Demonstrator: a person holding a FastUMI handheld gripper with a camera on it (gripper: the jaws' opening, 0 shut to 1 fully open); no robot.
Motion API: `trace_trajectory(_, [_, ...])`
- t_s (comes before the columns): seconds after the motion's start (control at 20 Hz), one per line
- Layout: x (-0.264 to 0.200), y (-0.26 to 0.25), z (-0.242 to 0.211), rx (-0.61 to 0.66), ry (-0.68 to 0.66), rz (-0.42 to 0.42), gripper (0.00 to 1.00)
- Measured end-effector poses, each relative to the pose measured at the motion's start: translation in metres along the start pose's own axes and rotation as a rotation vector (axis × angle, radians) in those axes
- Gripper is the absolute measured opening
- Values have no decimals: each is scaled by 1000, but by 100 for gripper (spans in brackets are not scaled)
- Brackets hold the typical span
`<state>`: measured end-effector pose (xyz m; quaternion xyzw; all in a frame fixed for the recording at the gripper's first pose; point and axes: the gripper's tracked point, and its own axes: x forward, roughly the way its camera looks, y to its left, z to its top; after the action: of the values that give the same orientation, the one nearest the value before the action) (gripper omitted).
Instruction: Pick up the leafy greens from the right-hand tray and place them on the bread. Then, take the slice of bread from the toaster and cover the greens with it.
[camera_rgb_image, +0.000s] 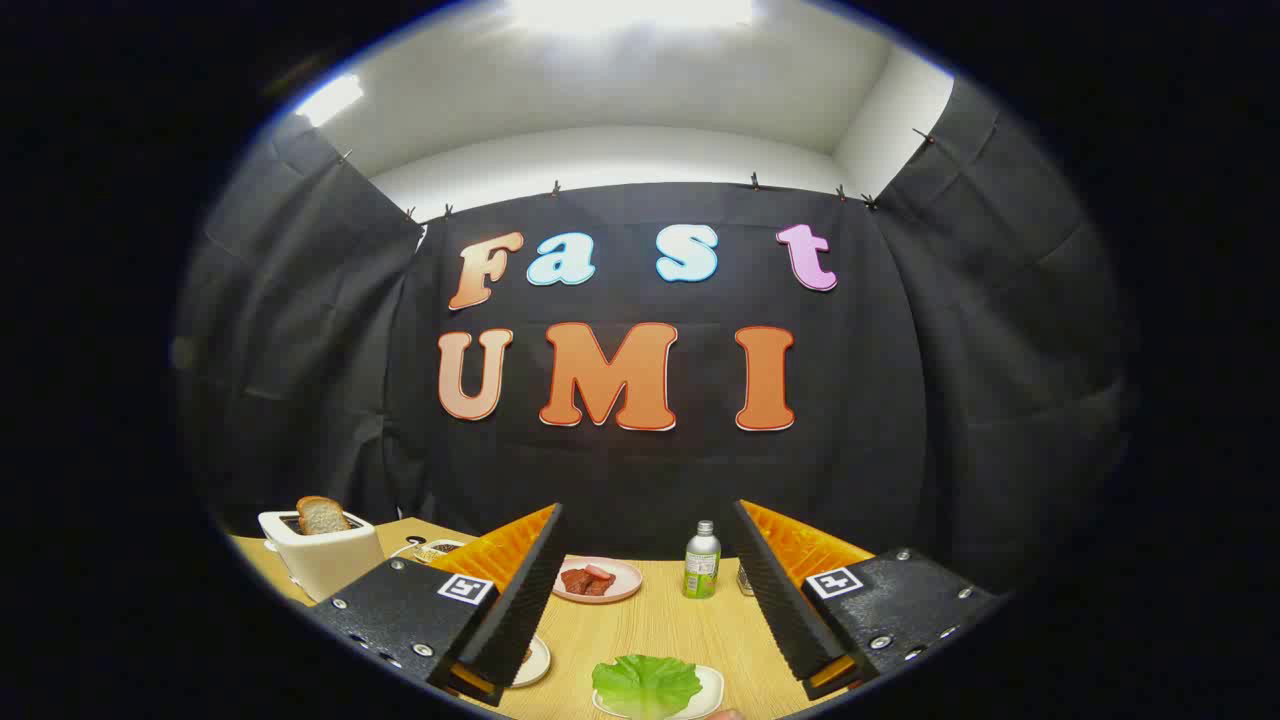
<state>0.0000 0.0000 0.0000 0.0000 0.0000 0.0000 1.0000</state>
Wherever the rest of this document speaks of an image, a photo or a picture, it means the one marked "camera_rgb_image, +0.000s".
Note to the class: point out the green drink bottle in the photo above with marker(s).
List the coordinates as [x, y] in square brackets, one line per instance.
[702, 570]

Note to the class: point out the white toaster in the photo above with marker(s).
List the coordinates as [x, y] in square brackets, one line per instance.
[325, 565]

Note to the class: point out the toasted bread slice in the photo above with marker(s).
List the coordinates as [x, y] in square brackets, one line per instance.
[322, 516]

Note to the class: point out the green lettuce leaf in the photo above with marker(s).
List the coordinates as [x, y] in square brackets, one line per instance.
[645, 682]

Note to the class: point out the ceiling light panel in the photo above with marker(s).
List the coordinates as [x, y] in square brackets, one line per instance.
[330, 98]
[630, 12]

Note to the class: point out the pink plate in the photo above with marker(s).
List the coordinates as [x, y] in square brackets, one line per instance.
[625, 590]

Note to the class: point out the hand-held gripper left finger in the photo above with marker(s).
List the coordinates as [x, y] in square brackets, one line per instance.
[515, 600]

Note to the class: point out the red sausage slice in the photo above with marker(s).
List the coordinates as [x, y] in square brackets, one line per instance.
[600, 571]

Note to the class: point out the round white plate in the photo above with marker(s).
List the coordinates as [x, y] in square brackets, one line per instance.
[540, 662]

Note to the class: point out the white rectangular dish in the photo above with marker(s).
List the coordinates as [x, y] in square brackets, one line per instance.
[711, 685]

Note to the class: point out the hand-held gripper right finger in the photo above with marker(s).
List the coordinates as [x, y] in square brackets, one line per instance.
[775, 600]

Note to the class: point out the white divided seasoning tray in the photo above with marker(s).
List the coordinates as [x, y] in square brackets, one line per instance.
[438, 550]

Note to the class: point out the brown meat slice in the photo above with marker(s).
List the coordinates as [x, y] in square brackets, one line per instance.
[578, 582]

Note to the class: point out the black backdrop cloth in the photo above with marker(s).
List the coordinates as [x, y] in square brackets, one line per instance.
[880, 400]

